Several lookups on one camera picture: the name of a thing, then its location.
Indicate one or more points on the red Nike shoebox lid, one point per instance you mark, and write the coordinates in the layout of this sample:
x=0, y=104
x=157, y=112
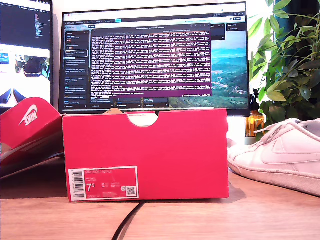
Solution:
x=45, y=125

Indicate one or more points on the white leather sneaker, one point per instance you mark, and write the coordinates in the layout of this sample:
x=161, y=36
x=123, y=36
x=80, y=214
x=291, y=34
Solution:
x=287, y=160

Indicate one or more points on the red Nike shoebox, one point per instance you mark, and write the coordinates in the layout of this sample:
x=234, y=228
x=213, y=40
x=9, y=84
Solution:
x=150, y=155

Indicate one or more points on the large black computer monitor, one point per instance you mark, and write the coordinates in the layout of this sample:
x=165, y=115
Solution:
x=150, y=62

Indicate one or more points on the white rounded object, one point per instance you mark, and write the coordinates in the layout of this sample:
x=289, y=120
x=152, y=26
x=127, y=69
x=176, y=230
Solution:
x=230, y=144

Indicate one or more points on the small pale green pot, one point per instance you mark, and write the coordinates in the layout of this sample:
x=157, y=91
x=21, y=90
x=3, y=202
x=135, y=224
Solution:
x=250, y=140

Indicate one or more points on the amber pump bottle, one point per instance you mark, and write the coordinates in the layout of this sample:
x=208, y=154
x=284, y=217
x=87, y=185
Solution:
x=255, y=122

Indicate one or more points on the green potted houseplant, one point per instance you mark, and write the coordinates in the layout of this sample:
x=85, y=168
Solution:
x=290, y=82

